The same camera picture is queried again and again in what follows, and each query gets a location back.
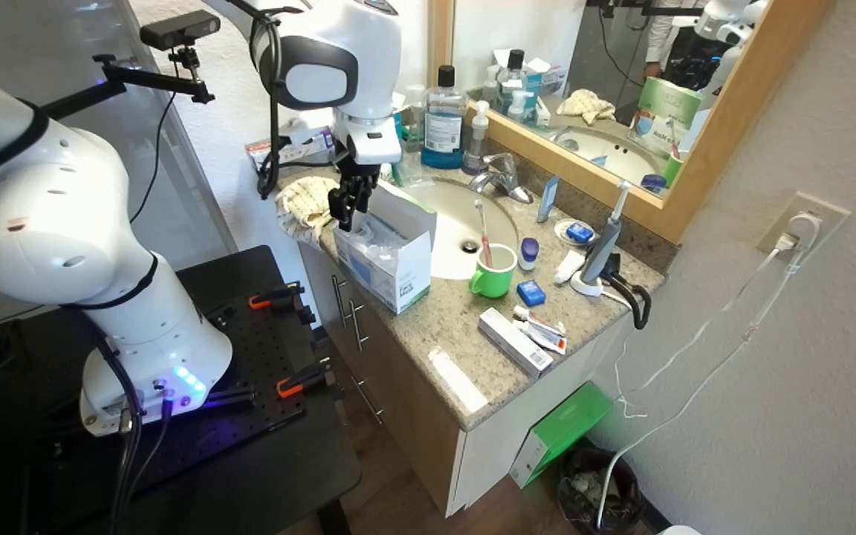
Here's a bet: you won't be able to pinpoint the orange black clamp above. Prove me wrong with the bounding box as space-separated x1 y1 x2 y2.
243 278 310 315
271 354 339 403

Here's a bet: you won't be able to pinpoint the white wall outlet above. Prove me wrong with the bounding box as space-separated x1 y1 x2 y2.
755 186 852 271

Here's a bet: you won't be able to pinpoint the white paper strip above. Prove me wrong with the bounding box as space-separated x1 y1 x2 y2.
426 344 491 419

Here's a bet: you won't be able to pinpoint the chrome faucet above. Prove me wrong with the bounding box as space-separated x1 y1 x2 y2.
470 152 536 208

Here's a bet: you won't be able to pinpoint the yellowish rubber glove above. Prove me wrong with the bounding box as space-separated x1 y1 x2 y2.
274 173 353 247

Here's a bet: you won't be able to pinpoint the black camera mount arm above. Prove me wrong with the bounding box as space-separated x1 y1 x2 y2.
38 43 220 124

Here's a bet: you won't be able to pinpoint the small jar with blue lid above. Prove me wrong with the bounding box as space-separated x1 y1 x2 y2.
561 219 601 253

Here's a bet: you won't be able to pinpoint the clear plastic bag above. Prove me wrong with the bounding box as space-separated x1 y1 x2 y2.
351 211 403 260

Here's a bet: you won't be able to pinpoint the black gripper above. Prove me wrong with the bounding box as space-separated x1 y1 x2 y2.
323 146 387 234

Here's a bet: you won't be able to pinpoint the white charger plug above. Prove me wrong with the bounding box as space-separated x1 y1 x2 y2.
781 211 822 253

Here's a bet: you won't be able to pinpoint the red white flat box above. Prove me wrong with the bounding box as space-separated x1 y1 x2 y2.
243 124 339 182

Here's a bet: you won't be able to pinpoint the black camera cable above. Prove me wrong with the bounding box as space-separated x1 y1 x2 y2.
127 91 179 226

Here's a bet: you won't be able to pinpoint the blue electric toothbrush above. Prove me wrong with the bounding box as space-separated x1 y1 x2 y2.
568 182 637 299

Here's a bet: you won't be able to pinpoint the small blue tube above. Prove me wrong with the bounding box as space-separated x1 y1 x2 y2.
536 173 564 226

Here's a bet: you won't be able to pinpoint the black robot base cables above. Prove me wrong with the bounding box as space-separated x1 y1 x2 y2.
97 336 179 535

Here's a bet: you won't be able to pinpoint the black robot table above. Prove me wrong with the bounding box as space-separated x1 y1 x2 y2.
0 243 362 535

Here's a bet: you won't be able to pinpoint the toothbrush in mug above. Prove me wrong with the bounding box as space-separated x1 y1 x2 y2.
470 195 495 266

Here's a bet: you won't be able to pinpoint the white power cable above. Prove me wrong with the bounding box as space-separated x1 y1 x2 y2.
595 234 809 535

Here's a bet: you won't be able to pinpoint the small clear soap bottle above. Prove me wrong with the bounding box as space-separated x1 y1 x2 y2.
461 95 495 177

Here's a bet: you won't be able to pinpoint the red white toothpaste tube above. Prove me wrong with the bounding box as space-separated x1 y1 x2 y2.
509 303 574 358

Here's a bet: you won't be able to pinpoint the white green face mask box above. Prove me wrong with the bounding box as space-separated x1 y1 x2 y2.
330 182 442 318

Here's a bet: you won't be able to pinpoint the blue floss box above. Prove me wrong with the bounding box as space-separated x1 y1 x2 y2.
515 278 550 308

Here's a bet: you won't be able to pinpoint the long white toothpaste box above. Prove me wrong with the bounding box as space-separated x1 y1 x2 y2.
476 306 559 376

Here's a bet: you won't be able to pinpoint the green mug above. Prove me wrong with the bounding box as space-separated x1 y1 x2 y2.
467 241 521 303

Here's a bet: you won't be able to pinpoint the black camera on stand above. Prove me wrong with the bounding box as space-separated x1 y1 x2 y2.
136 8 223 49

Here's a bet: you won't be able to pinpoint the wood vanity cabinet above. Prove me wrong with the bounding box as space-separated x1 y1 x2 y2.
298 234 643 520

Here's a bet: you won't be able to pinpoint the wood framed wall mirror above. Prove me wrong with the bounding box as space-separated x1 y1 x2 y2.
426 0 837 247

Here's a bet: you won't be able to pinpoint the blue white oval case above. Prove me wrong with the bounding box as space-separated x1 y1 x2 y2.
518 231 543 277

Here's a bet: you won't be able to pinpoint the white oval sink basin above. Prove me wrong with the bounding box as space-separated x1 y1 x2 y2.
402 176 527 284

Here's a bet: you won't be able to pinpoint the black trash bin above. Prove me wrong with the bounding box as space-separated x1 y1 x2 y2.
552 442 651 535

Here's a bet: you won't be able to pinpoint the blue mouthwash bottle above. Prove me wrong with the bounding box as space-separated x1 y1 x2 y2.
418 63 470 173

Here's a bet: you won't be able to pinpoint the green cardboard box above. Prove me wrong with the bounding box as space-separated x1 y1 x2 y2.
509 379 617 491

